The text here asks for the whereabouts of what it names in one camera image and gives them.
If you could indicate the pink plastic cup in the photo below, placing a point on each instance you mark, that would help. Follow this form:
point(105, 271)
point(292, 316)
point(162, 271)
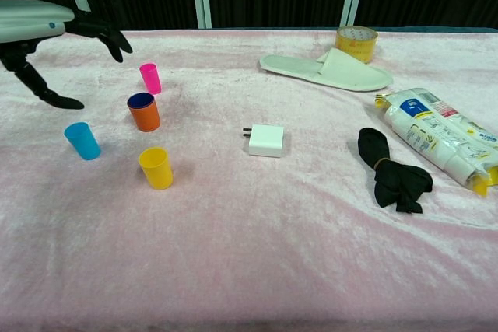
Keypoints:
point(151, 79)

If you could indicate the orange plastic cup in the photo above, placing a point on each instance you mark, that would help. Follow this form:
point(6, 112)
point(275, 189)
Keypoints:
point(146, 118)

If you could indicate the white and yellow plastic package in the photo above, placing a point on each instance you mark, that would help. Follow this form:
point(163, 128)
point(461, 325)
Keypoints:
point(435, 130)

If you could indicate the yellow plastic cup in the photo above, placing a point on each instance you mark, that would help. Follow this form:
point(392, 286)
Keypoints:
point(155, 170)

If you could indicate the light blue plastic cup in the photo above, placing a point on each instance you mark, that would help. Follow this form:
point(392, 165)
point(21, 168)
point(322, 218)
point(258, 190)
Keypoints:
point(83, 143)

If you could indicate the dark blue plastic cup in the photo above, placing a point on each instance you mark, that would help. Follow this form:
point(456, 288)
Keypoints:
point(141, 102)

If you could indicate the black tied socks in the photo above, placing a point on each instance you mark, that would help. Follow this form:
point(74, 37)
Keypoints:
point(397, 184)

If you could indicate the yellow tape roll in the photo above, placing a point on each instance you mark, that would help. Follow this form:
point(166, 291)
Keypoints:
point(362, 46)

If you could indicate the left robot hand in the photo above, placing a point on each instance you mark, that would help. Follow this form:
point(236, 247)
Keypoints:
point(31, 21)

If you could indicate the white power adapter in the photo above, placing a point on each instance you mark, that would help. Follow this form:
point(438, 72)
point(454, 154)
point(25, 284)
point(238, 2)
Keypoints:
point(266, 141)

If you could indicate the pink plush cloth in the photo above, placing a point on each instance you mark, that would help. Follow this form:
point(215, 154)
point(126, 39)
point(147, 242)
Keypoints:
point(249, 250)

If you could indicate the white disposable slipper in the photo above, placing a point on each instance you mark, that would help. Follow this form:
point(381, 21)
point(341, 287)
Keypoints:
point(350, 75)

